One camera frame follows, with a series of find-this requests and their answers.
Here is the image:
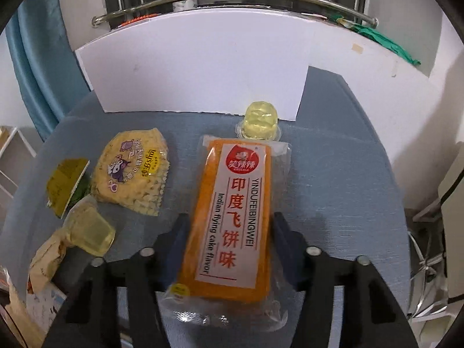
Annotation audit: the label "olive yellow small packet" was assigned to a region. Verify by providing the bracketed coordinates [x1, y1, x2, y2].
[46, 158, 90, 218]

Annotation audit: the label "yellow corn puff snack pack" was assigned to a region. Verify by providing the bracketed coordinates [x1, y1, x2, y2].
[90, 128, 170, 216]

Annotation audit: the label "blue curtain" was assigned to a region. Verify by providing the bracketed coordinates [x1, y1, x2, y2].
[6, 0, 90, 141]

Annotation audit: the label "orange handled tool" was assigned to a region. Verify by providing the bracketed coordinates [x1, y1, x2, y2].
[118, 13, 161, 28]

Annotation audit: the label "orange flying cake snack pack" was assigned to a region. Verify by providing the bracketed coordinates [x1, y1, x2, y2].
[160, 135, 291, 331]

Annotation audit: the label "yellow jelly cup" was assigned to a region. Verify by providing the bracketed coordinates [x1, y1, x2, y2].
[235, 101, 282, 142]
[63, 195, 116, 257]

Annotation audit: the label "white office chair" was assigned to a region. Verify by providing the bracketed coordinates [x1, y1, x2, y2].
[407, 150, 463, 347]

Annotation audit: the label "white cardboard box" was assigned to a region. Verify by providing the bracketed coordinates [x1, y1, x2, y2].
[76, 8, 322, 121]

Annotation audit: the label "green tissue packs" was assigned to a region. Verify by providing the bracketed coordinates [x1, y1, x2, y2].
[329, 14, 422, 66]

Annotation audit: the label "beige small snack packet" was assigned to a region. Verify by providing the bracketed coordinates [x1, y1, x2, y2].
[27, 227, 73, 295]

